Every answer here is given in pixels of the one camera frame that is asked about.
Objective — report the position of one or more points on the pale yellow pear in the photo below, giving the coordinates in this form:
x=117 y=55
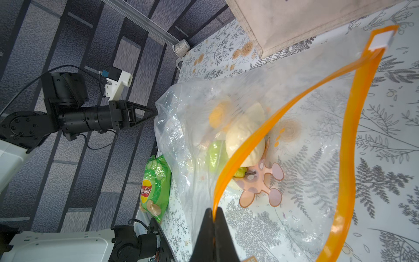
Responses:
x=241 y=129

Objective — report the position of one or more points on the clear orange zip-top bag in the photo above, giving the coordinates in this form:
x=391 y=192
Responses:
x=301 y=195

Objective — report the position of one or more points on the floral patterned table mat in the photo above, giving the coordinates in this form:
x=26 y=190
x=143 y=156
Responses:
x=385 y=219

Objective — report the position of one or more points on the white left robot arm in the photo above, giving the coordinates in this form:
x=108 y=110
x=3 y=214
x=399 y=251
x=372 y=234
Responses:
x=23 y=132

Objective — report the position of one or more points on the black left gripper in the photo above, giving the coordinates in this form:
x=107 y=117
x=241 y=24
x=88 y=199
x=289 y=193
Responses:
x=125 y=115

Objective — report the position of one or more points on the yellow orange toy fruit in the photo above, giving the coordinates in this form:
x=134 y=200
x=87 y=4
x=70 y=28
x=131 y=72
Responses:
x=217 y=115

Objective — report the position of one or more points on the green toy fruit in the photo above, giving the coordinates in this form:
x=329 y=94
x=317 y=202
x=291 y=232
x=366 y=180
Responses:
x=216 y=157

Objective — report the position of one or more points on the green Lays chips bag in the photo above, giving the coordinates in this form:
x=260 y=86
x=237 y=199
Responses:
x=155 y=190

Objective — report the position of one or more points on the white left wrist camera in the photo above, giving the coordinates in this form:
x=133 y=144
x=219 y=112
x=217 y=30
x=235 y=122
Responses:
x=117 y=80

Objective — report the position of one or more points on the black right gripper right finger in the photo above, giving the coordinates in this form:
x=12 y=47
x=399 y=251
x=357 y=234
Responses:
x=224 y=247

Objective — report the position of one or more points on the beige Monet tote bag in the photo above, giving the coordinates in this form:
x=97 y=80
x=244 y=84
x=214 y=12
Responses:
x=275 y=25

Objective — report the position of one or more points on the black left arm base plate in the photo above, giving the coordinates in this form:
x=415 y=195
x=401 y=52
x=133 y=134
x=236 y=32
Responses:
x=164 y=252

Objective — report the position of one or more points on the white zip slider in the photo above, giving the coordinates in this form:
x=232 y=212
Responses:
x=381 y=41

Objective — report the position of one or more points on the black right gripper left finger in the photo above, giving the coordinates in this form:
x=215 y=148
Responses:
x=204 y=247

